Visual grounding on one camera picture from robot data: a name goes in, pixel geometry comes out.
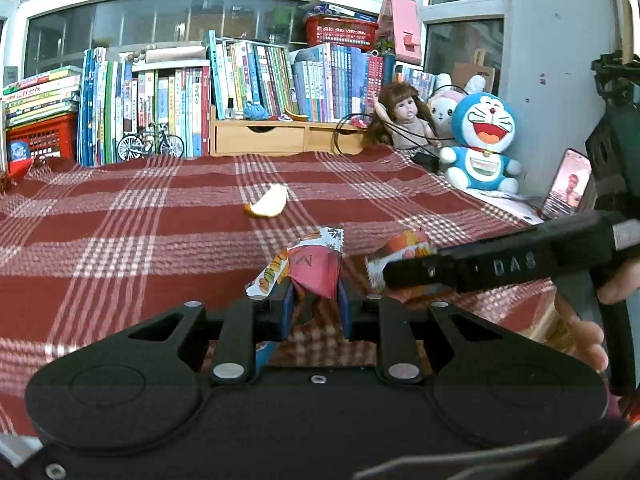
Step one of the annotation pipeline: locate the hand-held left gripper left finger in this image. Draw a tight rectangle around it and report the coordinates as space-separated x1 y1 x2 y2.
127 281 296 387

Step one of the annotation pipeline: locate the row of colourful paperback books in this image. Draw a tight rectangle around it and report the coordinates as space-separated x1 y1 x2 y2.
207 30 301 121

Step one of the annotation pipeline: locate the black charger block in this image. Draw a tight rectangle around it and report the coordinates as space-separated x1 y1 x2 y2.
410 152 442 174

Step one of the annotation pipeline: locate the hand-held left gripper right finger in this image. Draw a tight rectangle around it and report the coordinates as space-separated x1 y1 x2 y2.
336 279 503 387

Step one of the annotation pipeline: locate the row of children's picture books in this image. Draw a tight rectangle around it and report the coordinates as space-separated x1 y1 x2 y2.
120 65 212 159

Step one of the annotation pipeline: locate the stack of flat books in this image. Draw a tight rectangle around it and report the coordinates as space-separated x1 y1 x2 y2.
2 65 84 129

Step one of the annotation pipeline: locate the pink macaron print wrapper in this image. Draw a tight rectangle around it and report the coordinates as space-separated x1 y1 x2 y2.
245 227 346 302

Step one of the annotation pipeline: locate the wooden desktop drawer organizer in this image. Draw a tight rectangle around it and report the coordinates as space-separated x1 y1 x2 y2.
209 105 369 157

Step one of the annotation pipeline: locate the row of tall thin books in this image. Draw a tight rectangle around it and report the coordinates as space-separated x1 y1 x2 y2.
77 47 134 167

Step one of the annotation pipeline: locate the row of small books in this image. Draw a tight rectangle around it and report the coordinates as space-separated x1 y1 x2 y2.
394 63 436 101

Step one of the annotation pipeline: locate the white bunny plush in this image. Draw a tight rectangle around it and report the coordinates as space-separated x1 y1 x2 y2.
427 73 489 134

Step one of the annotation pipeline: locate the orange peel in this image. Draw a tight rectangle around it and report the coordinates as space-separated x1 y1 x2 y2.
243 183 290 220

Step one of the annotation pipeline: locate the black miniature bicycle model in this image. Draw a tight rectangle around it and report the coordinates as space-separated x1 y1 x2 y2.
116 123 186 164

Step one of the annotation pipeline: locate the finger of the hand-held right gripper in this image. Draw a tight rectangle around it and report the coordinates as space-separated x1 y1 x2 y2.
382 251 464 292

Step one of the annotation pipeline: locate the pink toy house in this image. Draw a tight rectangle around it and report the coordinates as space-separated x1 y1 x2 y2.
377 0 424 66

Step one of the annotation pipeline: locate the brown-haired doll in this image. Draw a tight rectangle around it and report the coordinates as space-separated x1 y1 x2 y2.
362 82 444 154

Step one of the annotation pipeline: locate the blue cat robot plush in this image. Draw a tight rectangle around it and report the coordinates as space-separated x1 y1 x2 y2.
438 92 524 195

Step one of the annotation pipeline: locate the person's right hand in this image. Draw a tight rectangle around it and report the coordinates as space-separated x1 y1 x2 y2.
553 259 640 373

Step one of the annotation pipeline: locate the red plastic crate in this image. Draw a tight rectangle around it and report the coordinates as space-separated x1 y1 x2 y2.
5 112 80 162

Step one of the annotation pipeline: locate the red plastic basket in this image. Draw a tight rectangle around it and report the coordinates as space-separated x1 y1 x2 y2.
303 14 380 51

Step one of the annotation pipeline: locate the smartphone with lit screen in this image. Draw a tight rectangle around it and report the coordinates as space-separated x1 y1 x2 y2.
541 148 596 221

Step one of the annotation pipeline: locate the orange macaron print wrapper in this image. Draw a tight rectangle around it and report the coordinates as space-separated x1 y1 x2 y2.
364 228 442 294

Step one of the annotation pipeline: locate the row of purple-blue books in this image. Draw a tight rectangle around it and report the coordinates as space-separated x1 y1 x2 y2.
292 42 397 124

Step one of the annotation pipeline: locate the red plaid blanket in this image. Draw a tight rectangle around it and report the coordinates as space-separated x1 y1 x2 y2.
0 142 557 437

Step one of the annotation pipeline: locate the cardboard box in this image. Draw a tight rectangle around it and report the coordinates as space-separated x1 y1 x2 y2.
452 48 496 94

